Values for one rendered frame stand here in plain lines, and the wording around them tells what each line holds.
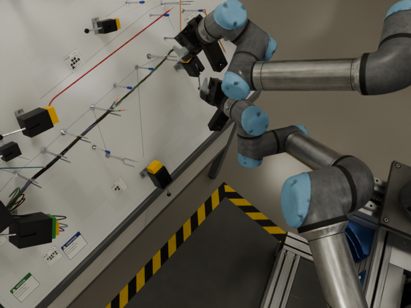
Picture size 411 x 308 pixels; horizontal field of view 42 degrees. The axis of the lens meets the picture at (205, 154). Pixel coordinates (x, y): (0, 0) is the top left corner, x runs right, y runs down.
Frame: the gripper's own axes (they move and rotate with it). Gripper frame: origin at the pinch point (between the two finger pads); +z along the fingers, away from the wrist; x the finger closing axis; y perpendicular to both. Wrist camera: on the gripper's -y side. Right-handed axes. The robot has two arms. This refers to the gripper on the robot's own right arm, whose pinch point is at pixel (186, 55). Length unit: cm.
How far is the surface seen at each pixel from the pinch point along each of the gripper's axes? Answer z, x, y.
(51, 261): 13, 73, -11
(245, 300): 76, 30, -107
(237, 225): 90, 0, -87
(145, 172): 13.7, 33.4, -16.5
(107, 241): 18, 57, -22
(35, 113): -12, 48, 20
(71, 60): -2.7, 28.2, 23.5
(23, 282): 12, 82, -9
